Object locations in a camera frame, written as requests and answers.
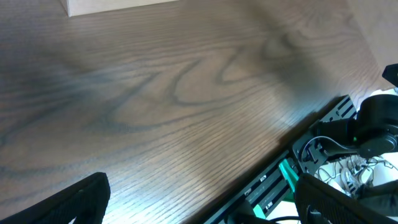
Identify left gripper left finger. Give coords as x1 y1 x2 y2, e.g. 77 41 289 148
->
1 172 111 224

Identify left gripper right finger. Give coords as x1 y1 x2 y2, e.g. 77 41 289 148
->
294 174 396 224

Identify brown cardboard box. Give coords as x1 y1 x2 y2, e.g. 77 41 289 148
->
60 0 176 17

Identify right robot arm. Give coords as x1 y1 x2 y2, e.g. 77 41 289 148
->
313 94 397 158

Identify right green clamp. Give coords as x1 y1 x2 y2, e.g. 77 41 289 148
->
278 159 299 194

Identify green clamp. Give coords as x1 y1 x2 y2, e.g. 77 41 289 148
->
253 205 266 220
278 159 299 194

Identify left green clamp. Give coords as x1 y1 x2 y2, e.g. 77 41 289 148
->
253 205 266 220

